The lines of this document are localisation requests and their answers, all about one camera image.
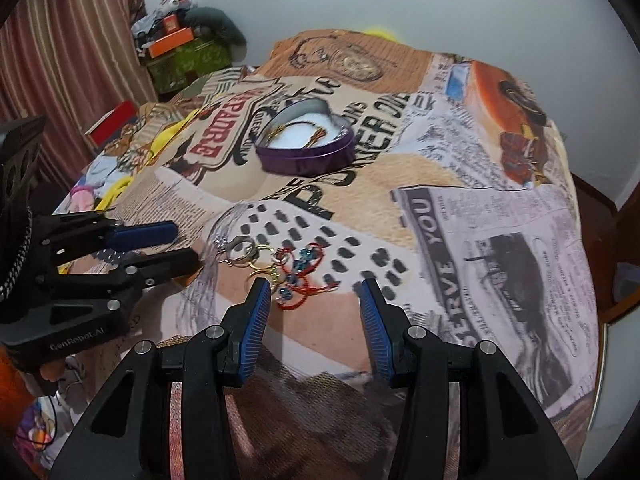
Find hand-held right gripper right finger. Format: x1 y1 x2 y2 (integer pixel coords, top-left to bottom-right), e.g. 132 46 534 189
354 277 588 480

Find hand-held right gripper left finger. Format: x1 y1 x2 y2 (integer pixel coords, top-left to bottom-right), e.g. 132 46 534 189
42 276 273 480

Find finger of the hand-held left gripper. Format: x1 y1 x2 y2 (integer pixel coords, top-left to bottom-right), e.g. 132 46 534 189
42 247 203 332
31 212 179 273

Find gold hoop earring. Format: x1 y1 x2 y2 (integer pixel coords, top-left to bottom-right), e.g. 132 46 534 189
244 267 282 288
247 247 277 272

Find red string bracelet blue beads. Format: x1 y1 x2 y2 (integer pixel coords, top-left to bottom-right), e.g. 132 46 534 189
271 241 342 312

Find purple heart-shaped tin box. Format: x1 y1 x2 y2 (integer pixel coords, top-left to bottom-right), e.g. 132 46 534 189
254 99 356 176

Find colourful clothes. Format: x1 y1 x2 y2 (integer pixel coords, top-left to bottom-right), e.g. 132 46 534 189
69 152 132 212

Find red box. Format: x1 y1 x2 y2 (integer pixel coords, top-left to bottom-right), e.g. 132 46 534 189
82 100 142 149

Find printed blanket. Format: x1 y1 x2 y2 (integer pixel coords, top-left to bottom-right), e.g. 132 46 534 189
52 29 602 480

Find green patterned box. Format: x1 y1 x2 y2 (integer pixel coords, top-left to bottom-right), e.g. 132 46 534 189
146 37 235 95

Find orange box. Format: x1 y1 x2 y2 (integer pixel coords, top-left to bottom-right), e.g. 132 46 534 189
147 27 196 59

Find striped brown curtain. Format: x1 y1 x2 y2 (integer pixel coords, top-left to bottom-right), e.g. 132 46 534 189
0 0 160 181

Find pile of white clutter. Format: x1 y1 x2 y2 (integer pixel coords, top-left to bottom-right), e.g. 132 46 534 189
131 0 195 41

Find grey cloth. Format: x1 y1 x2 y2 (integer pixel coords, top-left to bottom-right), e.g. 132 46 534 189
186 6 249 47

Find wooden furniture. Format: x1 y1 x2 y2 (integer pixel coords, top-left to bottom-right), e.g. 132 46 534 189
570 170 640 321

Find yellow pillow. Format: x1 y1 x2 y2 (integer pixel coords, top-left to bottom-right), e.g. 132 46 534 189
361 27 407 44

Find gold bracelet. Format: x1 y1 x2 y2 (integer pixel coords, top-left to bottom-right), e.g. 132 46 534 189
265 122 332 149

